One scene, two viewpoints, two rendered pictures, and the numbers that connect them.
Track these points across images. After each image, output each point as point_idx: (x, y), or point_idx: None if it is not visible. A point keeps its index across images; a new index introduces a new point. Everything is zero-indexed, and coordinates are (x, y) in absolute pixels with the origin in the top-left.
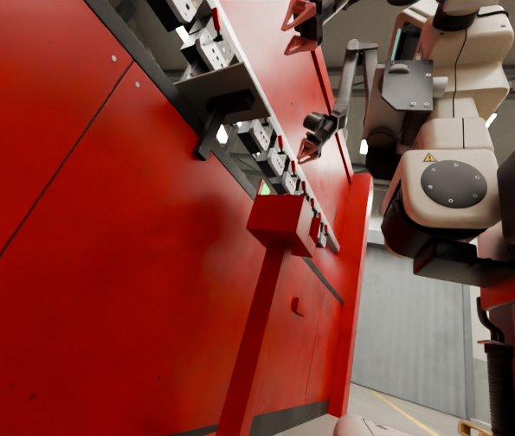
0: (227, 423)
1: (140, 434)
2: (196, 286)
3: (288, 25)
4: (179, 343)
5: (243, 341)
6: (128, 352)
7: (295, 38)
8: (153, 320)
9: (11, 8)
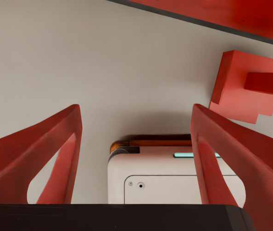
0: (253, 79)
1: (232, 27)
2: None
3: (65, 143)
4: (264, 18)
5: None
6: (209, 7)
7: (249, 193)
8: (229, 3)
9: None
